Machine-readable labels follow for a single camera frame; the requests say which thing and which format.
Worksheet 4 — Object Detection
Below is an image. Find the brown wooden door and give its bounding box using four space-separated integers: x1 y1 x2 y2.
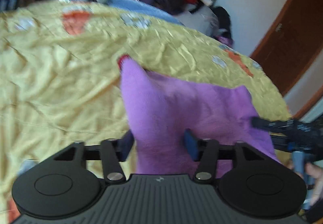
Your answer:
250 0 323 96

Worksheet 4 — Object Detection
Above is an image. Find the purple sweater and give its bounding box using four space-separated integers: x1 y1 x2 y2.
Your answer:
117 54 282 175

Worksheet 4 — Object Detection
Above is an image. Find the clear plastic bag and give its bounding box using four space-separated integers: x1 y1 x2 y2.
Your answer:
182 7 218 36

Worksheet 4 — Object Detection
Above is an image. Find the person's right hand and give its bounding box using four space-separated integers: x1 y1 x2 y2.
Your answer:
304 163 323 205

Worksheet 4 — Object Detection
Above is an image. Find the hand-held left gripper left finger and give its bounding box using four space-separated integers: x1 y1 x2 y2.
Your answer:
50 130 135 184

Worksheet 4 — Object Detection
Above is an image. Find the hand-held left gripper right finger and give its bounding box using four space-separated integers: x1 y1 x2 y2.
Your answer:
184 129 263 184

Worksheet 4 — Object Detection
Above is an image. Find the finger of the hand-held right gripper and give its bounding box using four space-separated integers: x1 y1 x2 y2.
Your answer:
271 135 293 151
251 117 290 135

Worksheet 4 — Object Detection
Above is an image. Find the black backpack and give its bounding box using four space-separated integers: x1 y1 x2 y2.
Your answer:
212 6 233 41

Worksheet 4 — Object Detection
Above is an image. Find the light blue blanket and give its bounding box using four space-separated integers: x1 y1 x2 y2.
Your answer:
106 0 185 26

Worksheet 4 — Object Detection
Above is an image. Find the yellow printed quilt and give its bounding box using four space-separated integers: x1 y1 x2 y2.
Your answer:
0 2 293 222

